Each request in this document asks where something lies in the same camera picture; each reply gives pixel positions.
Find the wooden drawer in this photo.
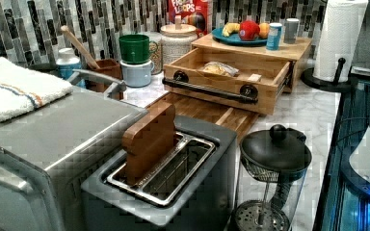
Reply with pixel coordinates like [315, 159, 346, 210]
[164, 48, 291, 115]

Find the wooden drawer cabinet box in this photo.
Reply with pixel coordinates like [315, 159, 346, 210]
[192, 34, 312, 92]

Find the wooden toast slice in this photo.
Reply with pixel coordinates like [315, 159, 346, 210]
[122, 101, 175, 186]

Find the plastic snack bag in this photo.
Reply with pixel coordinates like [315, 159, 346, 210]
[202, 62, 239, 77]

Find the wooden cutting board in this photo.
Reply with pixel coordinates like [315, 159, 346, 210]
[145, 92, 259, 141]

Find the light blue mug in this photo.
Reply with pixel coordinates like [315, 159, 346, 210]
[120, 61, 154, 88]

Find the glass jar with cereal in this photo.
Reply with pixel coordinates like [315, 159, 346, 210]
[144, 32, 163, 75]

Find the silver two-slot toaster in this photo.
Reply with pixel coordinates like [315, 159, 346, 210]
[81, 115, 237, 231]

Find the white ceramic jar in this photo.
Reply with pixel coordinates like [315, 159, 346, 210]
[161, 15, 198, 64]

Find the green mug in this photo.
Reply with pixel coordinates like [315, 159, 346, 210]
[119, 34, 149, 64]

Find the teal plate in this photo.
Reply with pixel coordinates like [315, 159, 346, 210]
[212, 28, 267, 46]

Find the brown utensil holder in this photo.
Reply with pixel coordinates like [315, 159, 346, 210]
[85, 58, 124, 101]

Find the yellow banana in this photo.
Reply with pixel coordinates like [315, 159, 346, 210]
[222, 23, 240, 37]

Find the black french press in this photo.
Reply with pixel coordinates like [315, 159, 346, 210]
[229, 124, 312, 231]

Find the Froot Loops cereal box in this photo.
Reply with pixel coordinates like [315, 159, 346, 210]
[167, 0, 213, 37]

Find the red apple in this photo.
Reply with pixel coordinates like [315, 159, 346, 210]
[239, 20, 260, 41]

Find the wooden spoon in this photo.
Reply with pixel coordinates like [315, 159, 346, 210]
[61, 25, 99, 69]

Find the orange fruit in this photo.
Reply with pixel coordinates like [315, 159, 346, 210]
[259, 22, 270, 39]

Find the blue white can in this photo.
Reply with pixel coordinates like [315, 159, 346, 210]
[266, 22, 282, 50]

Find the blue bottle white cap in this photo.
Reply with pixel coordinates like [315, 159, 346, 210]
[56, 48, 82, 80]

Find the grey shaker can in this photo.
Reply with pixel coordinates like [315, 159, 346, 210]
[283, 18, 300, 44]

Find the stainless toaster oven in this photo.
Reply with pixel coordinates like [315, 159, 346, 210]
[0, 68, 149, 231]

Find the black paper towel holder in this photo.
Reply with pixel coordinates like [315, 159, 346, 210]
[301, 58, 358, 93]

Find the white striped towel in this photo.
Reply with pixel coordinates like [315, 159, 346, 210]
[0, 57, 72, 122]

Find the white paper towel roll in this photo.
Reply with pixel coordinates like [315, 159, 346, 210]
[313, 0, 368, 82]

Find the black drawer handle bar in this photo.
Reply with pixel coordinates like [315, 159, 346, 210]
[162, 70, 258, 104]

